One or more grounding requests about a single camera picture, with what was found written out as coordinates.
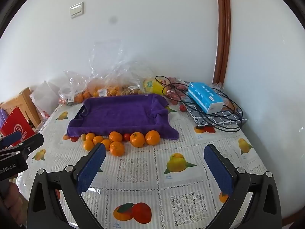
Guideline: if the white plastic bag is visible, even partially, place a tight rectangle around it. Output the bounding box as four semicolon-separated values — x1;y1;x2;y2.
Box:
30;81;60;122

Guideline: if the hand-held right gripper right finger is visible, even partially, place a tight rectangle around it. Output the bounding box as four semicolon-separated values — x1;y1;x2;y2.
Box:
204;144;282;229

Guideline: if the bag of red fruits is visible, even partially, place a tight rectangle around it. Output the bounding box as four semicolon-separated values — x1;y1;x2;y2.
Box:
164;77;191;105

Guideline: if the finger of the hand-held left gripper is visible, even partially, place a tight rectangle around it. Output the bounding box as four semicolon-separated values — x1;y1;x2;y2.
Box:
0;133;45;170
0;131;22;148

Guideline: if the wooden chair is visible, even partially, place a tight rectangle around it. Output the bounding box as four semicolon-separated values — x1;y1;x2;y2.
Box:
0;87;42;129

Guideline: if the row of oranges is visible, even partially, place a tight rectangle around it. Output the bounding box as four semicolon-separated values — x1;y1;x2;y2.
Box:
83;130;161;156

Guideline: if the blue tissue pack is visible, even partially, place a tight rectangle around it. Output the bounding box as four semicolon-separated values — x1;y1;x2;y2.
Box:
187;82;225;114

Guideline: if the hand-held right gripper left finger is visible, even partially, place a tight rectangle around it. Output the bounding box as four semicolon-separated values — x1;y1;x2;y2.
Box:
27;143;107;229

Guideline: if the clear bag of small oranges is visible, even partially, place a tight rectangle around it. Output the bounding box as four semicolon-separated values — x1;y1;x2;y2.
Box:
87;40;127;98

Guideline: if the clear bag of brown longans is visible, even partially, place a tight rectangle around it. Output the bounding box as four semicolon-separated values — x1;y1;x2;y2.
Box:
107;61;155;96

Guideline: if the white wall switch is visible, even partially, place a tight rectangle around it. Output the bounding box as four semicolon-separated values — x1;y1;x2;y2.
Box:
70;2;84;19

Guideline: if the fruit print tablecloth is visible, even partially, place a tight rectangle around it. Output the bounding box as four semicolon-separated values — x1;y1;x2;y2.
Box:
14;95;274;229

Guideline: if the yellow snack bag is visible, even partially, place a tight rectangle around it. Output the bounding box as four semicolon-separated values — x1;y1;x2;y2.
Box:
144;78;165;95

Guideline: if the grey checked cloth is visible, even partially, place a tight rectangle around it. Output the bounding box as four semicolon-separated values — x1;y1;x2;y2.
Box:
186;100;247;127

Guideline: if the purple towel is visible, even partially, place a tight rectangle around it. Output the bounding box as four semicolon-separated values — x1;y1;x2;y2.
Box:
67;94;180;141

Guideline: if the person's left hand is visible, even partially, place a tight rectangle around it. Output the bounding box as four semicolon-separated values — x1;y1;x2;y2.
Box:
4;182;27;225

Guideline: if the clear bag of mandarins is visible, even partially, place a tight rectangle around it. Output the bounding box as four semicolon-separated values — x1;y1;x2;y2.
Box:
59;70;90;106

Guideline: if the brown wooden door frame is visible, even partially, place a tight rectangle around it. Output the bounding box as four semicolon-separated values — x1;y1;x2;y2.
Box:
213;0;231;86

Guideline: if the black cable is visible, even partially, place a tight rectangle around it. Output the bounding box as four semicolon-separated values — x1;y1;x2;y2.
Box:
155;76;242;132

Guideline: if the black tray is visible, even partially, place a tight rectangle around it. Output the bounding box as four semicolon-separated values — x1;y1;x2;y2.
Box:
73;104;87;120

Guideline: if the red paper bag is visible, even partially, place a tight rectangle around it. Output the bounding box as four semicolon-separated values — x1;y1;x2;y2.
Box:
0;107;35;146

